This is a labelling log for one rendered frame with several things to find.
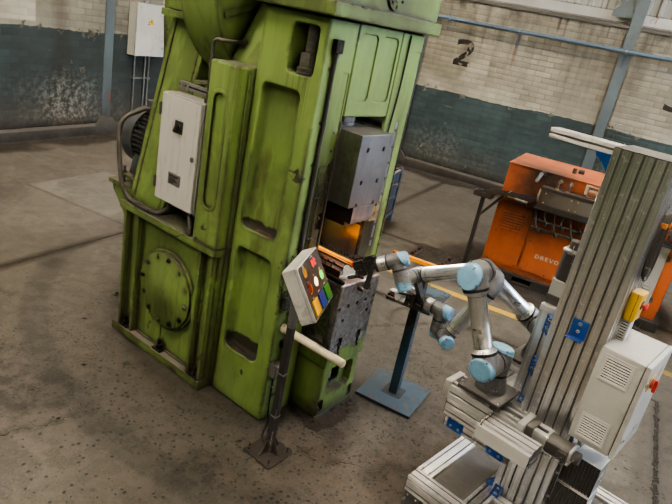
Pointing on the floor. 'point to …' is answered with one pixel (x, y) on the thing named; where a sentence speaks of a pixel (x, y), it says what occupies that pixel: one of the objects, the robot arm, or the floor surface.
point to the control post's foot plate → (268, 453)
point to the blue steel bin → (394, 193)
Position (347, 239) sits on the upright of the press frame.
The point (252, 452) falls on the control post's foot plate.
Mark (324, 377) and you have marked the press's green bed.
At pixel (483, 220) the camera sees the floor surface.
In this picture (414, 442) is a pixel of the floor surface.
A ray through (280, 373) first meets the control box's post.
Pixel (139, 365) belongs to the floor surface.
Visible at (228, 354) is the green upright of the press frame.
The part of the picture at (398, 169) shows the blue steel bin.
